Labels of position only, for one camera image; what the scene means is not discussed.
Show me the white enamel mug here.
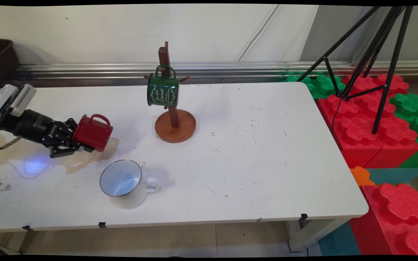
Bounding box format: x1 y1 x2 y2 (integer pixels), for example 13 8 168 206
99 159 161 210

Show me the green enamel mug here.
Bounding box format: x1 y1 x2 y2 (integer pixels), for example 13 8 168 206
147 65 180 108

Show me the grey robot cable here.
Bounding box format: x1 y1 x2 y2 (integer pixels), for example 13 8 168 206
0 136 23 151

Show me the brown wooden mug tree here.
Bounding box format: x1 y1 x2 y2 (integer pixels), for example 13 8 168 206
144 41 197 144

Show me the brown woven basket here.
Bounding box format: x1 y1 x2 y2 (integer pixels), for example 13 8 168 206
0 38 21 94

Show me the black tripod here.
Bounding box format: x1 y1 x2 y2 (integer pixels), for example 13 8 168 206
296 5 414 135

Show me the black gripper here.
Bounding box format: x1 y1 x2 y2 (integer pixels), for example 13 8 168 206
0 109 95 159

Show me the silver metal wall rail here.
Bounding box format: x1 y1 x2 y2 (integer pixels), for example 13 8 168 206
13 61 418 79

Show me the white vented camera box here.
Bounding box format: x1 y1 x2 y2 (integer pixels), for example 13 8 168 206
10 84 37 117

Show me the orange foam block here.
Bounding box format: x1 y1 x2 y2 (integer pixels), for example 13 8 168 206
350 166 376 187

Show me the red enamel mug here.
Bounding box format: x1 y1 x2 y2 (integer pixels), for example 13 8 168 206
72 114 114 153

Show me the white table leg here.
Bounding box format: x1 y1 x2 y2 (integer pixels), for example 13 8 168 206
0 232 28 255
287 217 351 253

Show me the teal foam block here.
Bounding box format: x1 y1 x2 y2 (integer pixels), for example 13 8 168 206
367 167 418 186
318 221 362 256

